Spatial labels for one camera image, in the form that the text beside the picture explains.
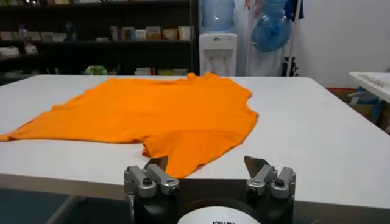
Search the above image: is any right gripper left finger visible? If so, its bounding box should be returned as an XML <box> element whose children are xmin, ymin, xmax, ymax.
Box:
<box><xmin>124</xmin><ymin>156</ymin><xmax>180</xmax><ymax>199</ymax></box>

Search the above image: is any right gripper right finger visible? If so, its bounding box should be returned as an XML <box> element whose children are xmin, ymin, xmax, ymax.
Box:
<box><xmin>243</xmin><ymin>155</ymin><xmax>297</xmax><ymax>200</ymax></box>

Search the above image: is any orange t-shirt with white print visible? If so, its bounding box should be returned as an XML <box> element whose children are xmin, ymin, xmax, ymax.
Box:
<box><xmin>0</xmin><ymin>72</ymin><xmax>260</xmax><ymax>179</ymax></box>

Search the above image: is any white striped medicine box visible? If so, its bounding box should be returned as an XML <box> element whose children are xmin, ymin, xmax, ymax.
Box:
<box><xmin>133</xmin><ymin>67</ymin><xmax>156</xmax><ymax>76</ymax></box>

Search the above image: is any green plastic bag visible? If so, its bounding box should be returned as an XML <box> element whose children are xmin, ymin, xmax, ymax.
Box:
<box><xmin>83</xmin><ymin>65</ymin><xmax>108</xmax><ymax>76</ymax></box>

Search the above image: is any blue bag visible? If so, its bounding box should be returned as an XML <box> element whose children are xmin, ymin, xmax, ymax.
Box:
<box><xmin>349</xmin><ymin>86</ymin><xmax>383</xmax><ymax>124</ymax></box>

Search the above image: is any black shelving unit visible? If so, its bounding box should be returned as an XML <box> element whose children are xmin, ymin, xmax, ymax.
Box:
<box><xmin>0</xmin><ymin>0</ymin><xmax>200</xmax><ymax>86</ymax></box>

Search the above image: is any white side table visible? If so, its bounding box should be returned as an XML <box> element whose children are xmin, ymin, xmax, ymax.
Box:
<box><xmin>349</xmin><ymin>71</ymin><xmax>390</xmax><ymax>103</ymax></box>

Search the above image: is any white red medicine box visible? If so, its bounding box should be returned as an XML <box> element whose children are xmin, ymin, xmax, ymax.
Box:
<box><xmin>162</xmin><ymin>28</ymin><xmax>179</xmax><ymax>41</ymax></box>

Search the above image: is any white water dispenser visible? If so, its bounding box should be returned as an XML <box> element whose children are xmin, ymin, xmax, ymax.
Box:
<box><xmin>199</xmin><ymin>32</ymin><xmax>238</xmax><ymax>77</ymax></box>

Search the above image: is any blue figurine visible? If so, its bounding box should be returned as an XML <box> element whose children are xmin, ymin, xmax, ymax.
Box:
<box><xmin>65</xmin><ymin>21</ymin><xmax>77</xmax><ymax>42</ymax></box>

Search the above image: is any dark blue cloth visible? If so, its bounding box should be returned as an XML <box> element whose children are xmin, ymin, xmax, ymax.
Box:
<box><xmin>285</xmin><ymin>0</ymin><xmax>305</xmax><ymax>22</ymax></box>

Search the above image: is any blue labelled water jug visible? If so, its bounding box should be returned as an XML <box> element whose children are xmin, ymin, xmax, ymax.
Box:
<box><xmin>200</xmin><ymin>0</ymin><xmax>236</xmax><ymax>33</ymax></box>

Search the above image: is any white wire jug rack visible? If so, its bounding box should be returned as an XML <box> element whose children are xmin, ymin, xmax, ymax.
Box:
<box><xmin>243</xmin><ymin>0</ymin><xmax>296</xmax><ymax>77</ymax></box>

